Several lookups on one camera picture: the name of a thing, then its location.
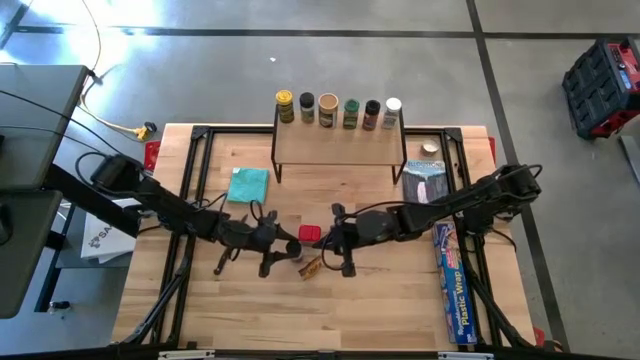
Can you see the blue plastic wrap box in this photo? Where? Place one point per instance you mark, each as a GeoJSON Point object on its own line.
{"type": "Point", "coordinates": [457, 295]}

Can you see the teal cloth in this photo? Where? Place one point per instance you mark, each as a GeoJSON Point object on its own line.
{"type": "Point", "coordinates": [247, 185]}

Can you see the tan-lidded furikake seasoning jar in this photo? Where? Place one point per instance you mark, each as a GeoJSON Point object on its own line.
{"type": "Point", "coordinates": [328, 103]}

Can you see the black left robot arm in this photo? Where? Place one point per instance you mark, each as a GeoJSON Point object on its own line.
{"type": "Point", "coordinates": [165, 205]}

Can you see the orange taco seasoning packet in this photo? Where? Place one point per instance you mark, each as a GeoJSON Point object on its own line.
{"type": "Point", "coordinates": [311, 269]}

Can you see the black-lidded garlic powder jar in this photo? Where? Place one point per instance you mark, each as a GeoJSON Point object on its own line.
{"type": "Point", "coordinates": [295, 247]}

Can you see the green-lidded herb jar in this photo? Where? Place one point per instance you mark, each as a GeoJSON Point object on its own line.
{"type": "Point", "coordinates": [351, 106]}

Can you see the grey side table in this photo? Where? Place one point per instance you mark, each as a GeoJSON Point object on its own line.
{"type": "Point", "coordinates": [35, 125]}
{"type": "Point", "coordinates": [25, 250]}

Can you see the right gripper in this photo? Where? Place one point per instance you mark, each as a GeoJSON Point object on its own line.
{"type": "Point", "coordinates": [370, 227]}

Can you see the white-lidded spice jar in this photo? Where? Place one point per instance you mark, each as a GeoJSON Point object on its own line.
{"type": "Point", "coordinates": [393, 104]}

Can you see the white paper bag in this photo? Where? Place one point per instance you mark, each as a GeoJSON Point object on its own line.
{"type": "Point", "coordinates": [105, 240]}

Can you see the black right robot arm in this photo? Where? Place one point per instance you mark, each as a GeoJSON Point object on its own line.
{"type": "Point", "coordinates": [465, 197]}

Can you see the red clamp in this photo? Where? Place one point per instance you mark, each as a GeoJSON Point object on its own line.
{"type": "Point", "coordinates": [538, 336]}
{"type": "Point", "coordinates": [492, 150]}
{"type": "Point", "coordinates": [151, 155]}

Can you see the yellow-lidded seasoning jar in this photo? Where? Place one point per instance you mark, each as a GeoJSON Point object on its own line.
{"type": "Point", "coordinates": [284, 97]}

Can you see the red and black toolbox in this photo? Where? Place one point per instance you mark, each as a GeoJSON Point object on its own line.
{"type": "Point", "coordinates": [595, 90]}

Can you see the black-lidded thyme leaves jar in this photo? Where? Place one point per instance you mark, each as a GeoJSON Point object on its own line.
{"type": "Point", "coordinates": [307, 100]}

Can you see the wooden shelf with black legs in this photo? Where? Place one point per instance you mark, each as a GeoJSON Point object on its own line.
{"type": "Point", "coordinates": [340, 145]}

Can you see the black-lidded reddish spice jar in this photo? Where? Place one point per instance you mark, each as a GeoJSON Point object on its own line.
{"type": "Point", "coordinates": [372, 107]}

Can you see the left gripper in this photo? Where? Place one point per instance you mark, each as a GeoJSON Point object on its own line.
{"type": "Point", "coordinates": [247, 236]}

